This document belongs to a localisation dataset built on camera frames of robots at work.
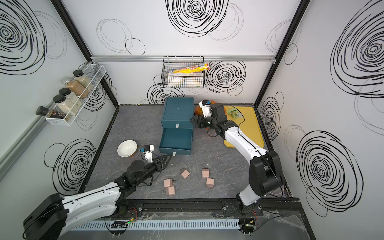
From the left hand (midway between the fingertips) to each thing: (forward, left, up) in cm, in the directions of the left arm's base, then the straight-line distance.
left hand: (170, 157), depth 78 cm
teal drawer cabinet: (+15, -2, -3) cm, 16 cm away
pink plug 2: (-9, -22, -12) cm, 26 cm away
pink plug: (-3, -20, -12) cm, 23 cm away
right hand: (+19, -12, +9) cm, 24 cm away
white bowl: (+11, +30, -12) cm, 34 cm away
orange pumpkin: (+36, -15, -1) cm, 39 cm away
